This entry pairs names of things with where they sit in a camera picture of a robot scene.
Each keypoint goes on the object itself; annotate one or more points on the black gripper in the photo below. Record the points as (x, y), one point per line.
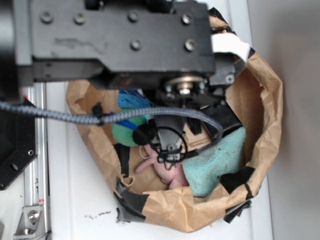
(195, 92)

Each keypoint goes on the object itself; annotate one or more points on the blue sponge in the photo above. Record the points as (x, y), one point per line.
(131, 99)

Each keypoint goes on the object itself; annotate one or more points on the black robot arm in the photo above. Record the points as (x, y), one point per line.
(166, 48)

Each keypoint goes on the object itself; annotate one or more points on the black square block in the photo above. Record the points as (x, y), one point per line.
(225, 116)

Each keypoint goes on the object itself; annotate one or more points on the white paper tag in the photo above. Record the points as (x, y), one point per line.
(230, 43)

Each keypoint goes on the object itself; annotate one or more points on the brown paper bag bin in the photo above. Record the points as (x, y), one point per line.
(257, 100)

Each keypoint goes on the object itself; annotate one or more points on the teal microfiber cloth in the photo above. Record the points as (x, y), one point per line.
(203, 171)

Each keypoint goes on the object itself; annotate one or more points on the white rubber band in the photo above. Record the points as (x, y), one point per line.
(145, 157)

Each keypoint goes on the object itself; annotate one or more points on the green foam golf ball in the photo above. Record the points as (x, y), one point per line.
(123, 132)

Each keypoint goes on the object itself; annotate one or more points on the pink plush bunny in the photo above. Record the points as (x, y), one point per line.
(173, 177)

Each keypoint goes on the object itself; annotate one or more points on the aluminium rail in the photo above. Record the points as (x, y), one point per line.
(36, 175)

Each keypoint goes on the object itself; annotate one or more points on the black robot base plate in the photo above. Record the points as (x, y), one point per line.
(17, 146)

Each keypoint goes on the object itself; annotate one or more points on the metal corner bracket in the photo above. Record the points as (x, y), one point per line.
(32, 224)

